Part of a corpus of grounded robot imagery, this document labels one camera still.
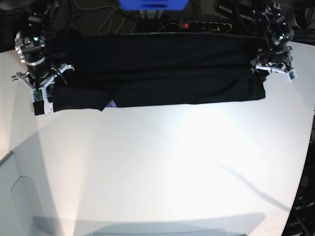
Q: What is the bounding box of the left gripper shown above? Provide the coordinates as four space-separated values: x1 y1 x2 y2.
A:
251 44 294 81

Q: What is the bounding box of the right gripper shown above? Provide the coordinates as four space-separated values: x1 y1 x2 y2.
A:
12 59 75 102

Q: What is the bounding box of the black T-shirt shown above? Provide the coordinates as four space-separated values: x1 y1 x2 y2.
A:
48 34 265 112

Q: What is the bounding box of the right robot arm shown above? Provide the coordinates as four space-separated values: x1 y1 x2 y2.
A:
12 0 74 102

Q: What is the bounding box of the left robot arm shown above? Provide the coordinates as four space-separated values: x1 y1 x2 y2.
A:
251 0 297 83

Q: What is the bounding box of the black power strip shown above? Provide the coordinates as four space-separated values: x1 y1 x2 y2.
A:
168 21 233 32

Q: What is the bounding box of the blue box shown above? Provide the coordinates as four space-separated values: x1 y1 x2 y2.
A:
118 0 189 11

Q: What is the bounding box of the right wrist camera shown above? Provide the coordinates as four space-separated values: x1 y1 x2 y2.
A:
31 88 43 103

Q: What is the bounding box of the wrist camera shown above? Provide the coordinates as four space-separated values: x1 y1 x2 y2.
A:
31 88 43 103
284 69 297 83

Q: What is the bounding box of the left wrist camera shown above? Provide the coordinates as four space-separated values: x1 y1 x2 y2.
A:
284 69 297 83

